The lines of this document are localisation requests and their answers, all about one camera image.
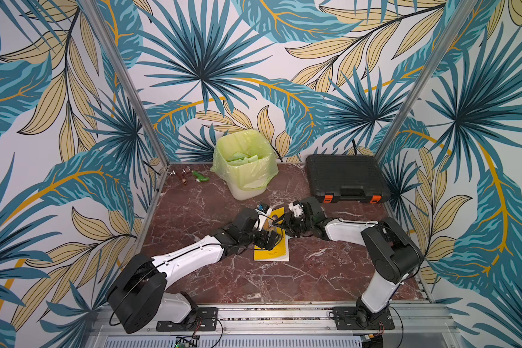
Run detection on yellow cartoon cover book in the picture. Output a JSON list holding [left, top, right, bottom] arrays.
[[254, 207, 289, 262]]

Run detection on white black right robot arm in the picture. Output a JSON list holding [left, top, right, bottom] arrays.
[[276, 197, 423, 333]]

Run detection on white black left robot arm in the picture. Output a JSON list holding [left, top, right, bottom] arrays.
[[107, 204, 282, 334]]

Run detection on black plastic tool case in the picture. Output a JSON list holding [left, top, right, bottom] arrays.
[[305, 155, 391, 204]]

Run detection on green paper scraps in bin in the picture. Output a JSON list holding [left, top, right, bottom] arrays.
[[226, 152, 260, 167]]

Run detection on white bin with green bag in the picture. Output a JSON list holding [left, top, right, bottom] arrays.
[[211, 130, 278, 201]]

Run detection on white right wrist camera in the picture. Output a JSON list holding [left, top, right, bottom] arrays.
[[288, 201, 305, 219]]

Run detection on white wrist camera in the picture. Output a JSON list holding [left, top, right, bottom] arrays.
[[288, 201, 305, 219], [255, 203, 272, 231]]

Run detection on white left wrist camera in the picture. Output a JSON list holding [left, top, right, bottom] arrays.
[[255, 203, 272, 231]]

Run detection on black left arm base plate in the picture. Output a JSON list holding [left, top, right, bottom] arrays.
[[156, 307, 218, 332]]

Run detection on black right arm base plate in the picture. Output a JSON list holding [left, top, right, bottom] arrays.
[[329, 307, 395, 332]]

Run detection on aluminium mounting rail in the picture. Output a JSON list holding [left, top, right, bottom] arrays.
[[85, 301, 464, 347]]

